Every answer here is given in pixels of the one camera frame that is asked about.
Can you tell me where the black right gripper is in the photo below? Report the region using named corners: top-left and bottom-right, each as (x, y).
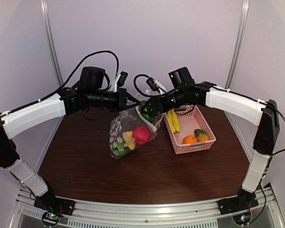
top-left (140, 87), bottom-right (188, 116)

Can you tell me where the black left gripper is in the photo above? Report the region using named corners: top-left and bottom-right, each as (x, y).
top-left (87, 87), bottom-right (140, 112)

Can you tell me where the green toy bell pepper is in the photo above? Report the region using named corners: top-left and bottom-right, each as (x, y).
top-left (139, 100), bottom-right (155, 123)

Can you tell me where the red toy apple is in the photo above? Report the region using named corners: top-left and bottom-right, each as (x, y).
top-left (133, 126), bottom-right (150, 145)

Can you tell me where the yellow toy banana bunch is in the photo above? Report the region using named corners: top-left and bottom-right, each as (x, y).
top-left (167, 109), bottom-right (181, 133)

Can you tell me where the clear zip top bag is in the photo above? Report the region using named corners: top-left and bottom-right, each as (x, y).
top-left (109, 106), bottom-right (163, 159)

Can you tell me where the yellow toy pear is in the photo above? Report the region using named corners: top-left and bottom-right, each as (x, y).
top-left (123, 131), bottom-right (136, 151)

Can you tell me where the pink perforated plastic basket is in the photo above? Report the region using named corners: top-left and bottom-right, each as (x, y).
top-left (164, 105), bottom-right (216, 154)

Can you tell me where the green toy watermelon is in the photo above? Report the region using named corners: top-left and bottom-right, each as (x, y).
top-left (111, 140), bottom-right (130, 158)

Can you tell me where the orange toy orange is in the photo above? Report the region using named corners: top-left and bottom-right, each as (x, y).
top-left (182, 135), bottom-right (198, 144)

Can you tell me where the green orange toy mango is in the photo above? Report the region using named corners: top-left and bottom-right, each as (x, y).
top-left (194, 129), bottom-right (209, 142)

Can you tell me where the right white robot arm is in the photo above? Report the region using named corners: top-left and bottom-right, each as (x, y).
top-left (141, 67), bottom-right (280, 210)

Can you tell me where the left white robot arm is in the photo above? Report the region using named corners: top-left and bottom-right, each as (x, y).
top-left (0, 66), bottom-right (139, 211)

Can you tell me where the left round circuit board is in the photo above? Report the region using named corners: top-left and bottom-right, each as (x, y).
top-left (41, 211), bottom-right (62, 226)

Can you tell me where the round circuit board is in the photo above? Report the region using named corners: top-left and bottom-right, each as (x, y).
top-left (232, 212), bottom-right (252, 226)
top-left (41, 211), bottom-right (62, 226)

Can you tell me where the right round circuit board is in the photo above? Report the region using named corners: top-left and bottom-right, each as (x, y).
top-left (232, 212), bottom-right (252, 226)

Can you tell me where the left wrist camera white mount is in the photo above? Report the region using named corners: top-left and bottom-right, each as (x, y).
top-left (108, 71), bottom-right (128, 92)

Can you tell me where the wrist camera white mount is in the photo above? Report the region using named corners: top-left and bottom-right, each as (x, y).
top-left (108, 71), bottom-right (128, 92)
top-left (146, 77), bottom-right (167, 95)

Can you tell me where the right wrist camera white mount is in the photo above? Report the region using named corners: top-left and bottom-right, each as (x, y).
top-left (146, 77), bottom-right (167, 95)

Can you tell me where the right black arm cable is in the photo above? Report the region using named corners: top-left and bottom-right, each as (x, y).
top-left (133, 74), bottom-right (195, 114)

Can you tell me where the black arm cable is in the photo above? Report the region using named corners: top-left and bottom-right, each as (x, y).
top-left (38, 50), bottom-right (120, 112)
top-left (133, 74), bottom-right (195, 114)

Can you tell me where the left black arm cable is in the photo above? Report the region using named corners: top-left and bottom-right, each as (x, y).
top-left (38, 50), bottom-right (120, 112)

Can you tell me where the left aluminium frame post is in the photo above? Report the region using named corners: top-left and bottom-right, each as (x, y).
top-left (40, 0), bottom-right (63, 86)

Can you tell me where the aluminium frame post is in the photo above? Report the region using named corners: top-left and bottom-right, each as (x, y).
top-left (40, 0), bottom-right (63, 86)
top-left (225, 0), bottom-right (249, 88)

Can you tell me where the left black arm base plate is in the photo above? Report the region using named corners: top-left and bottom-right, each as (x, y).
top-left (34, 195), bottom-right (75, 216)

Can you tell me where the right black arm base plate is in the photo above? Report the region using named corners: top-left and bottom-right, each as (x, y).
top-left (217, 196), bottom-right (259, 215)

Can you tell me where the right aluminium frame post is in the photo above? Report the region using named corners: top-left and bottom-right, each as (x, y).
top-left (225, 0), bottom-right (249, 88)

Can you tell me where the front aluminium rail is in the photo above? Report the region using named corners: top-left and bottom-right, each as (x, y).
top-left (7, 187), bottom-right (285, 228)

